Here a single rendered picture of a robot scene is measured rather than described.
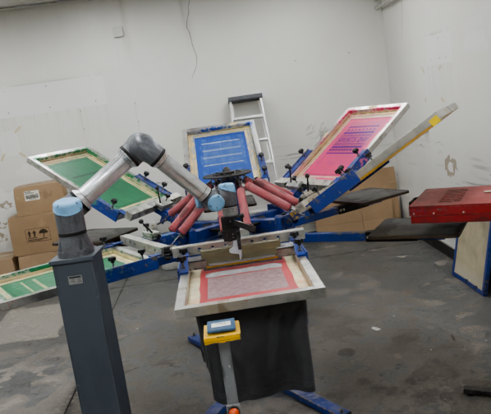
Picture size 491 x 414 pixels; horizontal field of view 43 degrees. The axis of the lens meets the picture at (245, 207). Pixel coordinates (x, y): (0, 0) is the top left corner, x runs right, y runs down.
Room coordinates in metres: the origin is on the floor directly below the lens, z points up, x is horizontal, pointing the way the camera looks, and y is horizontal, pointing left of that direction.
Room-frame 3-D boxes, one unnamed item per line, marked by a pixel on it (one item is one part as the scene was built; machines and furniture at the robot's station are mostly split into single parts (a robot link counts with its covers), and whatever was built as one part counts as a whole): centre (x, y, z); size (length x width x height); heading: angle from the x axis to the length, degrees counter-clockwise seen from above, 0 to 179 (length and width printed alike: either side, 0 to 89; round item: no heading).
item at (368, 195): (4.07, -0.49, 0.91); 1.34 x 0.40 x 0.08; 122
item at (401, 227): (3.40, -0.51, 0.91); 1.34 x 0.40 x 0.08; 62
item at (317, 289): (2.66, 0.04, 0.97); 0.79 x 0.58 x 0.04; 2
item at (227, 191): (2.87, 0.08, 1.31); 0.09 x 0.08 x 0.11; 106
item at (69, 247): (2.54, 0.73, 1.25); 0.15 x 0.15 x 0.10
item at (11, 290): (3.23, 0.85, 1.05); 1.08 x 0.61 x 0.23; 122
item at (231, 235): (2.87, 0.08, 1.15); 0.09 x 0.08 x 0.12; 92
